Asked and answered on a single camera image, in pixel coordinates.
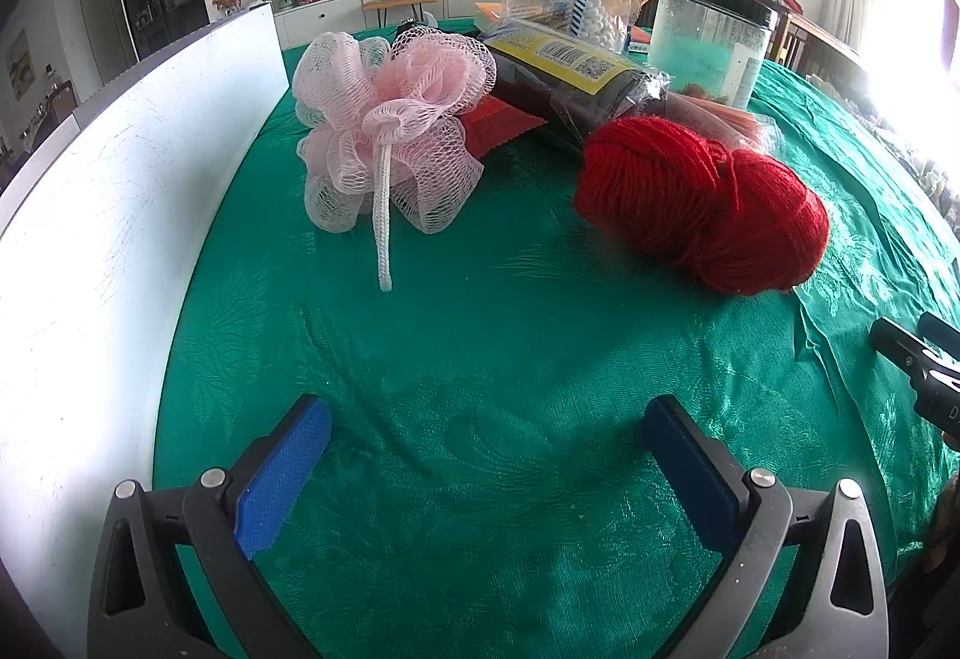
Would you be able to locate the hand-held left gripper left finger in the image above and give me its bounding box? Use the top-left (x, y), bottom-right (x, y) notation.
top-left (88, 393), bottom-right (333, 659)

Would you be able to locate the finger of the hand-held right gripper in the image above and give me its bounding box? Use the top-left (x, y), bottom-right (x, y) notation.
top-left (870, 317), bottom-right (943, 381)
top-left (919, 312), bottom-right (960, 359)

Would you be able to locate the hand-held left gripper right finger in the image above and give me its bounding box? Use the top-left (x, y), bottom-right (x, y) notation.
top-left (642, 395), bottom-right (891, 659)

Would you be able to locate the red yarn ball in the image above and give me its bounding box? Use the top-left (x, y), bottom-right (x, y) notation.
top-left (574, 115), bottom-right (832, 296)

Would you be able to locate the pink mesh bath loofah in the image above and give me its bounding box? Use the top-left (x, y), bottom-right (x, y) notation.
top-left (292, 25), bottom-right (498, 293)

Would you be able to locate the red packet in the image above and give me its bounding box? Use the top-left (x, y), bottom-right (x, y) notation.
top-left (459, 97), bottom-right (548, 157)

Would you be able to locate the green patterned tablecloth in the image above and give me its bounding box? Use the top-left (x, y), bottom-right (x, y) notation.
top-left (154, 14), bottom-right (960, 659)

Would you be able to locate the white board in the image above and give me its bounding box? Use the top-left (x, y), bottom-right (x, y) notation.
top-left (0, 1), bottom-right (291, 659)

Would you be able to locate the clear jar with black lid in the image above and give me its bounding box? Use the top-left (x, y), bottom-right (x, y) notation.
top-left (646, 0), bottom-right (781, 109)

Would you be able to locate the dark bottle with yellow label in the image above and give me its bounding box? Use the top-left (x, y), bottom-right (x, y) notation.
top-left (480, 18), bottom-right (773, 160)

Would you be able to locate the cotton swab pack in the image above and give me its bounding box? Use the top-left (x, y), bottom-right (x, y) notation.
top-left (499, 0), bottom-right (638, 55)

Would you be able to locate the dark wooden chair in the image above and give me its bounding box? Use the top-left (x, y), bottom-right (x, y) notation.
top-left (45, 78), bottom-right (80, 116)

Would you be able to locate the black mesh cloth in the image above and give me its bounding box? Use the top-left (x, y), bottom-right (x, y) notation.
top-left (390, 18), bottom-right (481, 43)

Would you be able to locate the white television cabinet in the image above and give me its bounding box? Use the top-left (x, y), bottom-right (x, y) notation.
top-left (272, 0), bottom-right (526, 47)

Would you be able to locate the white door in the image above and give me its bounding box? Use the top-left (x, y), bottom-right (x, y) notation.
top-left (79, 0), bottom-right (128, 79)

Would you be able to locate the wooden stool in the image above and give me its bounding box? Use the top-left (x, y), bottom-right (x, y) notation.
top-left (361, 0), bottom-right (438, 31)

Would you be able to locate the framed wall picture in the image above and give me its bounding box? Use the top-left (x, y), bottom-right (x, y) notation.
top-left (6, 29), bottom-right (37, 100)

